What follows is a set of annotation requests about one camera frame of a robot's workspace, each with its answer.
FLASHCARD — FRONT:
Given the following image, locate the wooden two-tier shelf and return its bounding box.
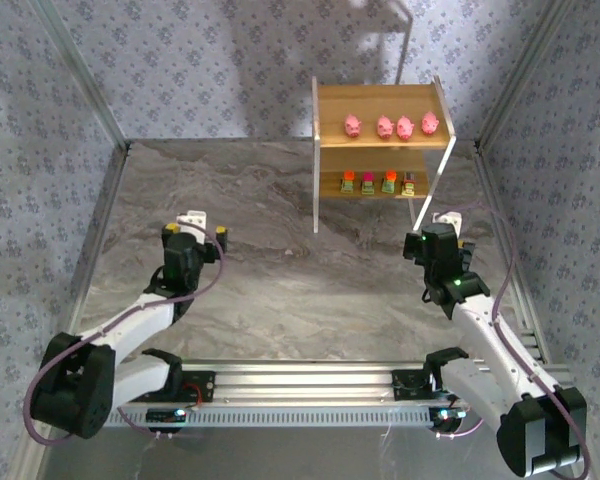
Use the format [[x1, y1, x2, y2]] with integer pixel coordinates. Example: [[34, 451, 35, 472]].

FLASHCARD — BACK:
[[311, 74, 461, 235]]

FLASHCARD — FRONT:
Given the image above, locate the left controller board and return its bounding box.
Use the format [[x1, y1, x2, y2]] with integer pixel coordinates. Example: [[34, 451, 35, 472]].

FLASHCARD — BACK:
[[146, 407, 188, 425]]

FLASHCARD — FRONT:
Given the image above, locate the controller board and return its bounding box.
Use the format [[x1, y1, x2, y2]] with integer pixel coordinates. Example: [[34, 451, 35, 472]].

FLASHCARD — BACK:
[[428, 406, 467, 432], [146, 407, 188, 425]]

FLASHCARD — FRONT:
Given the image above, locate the right controller board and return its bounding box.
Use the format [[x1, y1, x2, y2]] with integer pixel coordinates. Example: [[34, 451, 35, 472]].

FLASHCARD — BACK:
[[428, 406, 467, 432]]

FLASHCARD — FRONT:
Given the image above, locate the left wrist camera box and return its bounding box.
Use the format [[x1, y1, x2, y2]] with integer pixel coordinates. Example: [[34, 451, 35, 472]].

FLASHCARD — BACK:
[[175, 209, 210, 232]]

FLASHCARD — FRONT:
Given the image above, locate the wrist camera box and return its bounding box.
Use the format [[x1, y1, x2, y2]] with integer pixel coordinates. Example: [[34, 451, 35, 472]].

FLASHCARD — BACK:
[[431, 210, 463, 237], [175, 209, 210, 232]]

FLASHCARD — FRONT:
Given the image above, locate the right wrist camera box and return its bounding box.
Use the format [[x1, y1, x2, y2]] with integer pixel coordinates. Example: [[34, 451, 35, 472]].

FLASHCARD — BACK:
[[431, 210, 463, 237]]

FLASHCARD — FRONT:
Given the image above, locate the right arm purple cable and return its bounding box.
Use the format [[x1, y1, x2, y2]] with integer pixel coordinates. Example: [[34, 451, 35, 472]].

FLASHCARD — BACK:
[[437, 202, 591, 479]]

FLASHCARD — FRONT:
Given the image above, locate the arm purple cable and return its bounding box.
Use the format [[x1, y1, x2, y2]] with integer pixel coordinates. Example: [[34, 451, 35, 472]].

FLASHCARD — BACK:
[[437, 202, 591, 479], [22, 222, 226, 446]]

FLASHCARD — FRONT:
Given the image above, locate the aluminium frame side rail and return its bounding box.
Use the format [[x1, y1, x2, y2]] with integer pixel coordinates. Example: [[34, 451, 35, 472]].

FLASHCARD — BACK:
[[9, 142, 134, 480], [472, 142, 600, 480]]

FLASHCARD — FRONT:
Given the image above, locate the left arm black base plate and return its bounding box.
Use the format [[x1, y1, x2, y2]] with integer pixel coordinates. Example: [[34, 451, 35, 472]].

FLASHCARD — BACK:
[[125, 370, 217, 404]]

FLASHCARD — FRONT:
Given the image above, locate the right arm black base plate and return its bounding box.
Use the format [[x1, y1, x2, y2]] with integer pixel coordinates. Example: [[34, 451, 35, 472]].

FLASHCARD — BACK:
[[391, 368, 484, 402]]

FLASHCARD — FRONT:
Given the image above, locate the aluminium mounting rail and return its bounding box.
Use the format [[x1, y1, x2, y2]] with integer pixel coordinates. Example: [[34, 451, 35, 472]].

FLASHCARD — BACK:
[[32, 360, 580, 407]]

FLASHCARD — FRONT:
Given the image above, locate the aluminium frame post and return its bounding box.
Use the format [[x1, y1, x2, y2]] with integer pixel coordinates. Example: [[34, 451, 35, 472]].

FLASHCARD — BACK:
[[29, 0, 133, 151], [478, 0, 579, 149]]

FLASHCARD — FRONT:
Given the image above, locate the grey slotted cable duct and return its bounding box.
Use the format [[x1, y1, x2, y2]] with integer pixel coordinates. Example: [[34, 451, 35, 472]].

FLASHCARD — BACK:
[[52, 404, 466, 430]]

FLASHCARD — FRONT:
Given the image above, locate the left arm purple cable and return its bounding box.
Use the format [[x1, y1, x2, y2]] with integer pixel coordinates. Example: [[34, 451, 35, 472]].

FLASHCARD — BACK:
[[22, 222, 226, 446]]

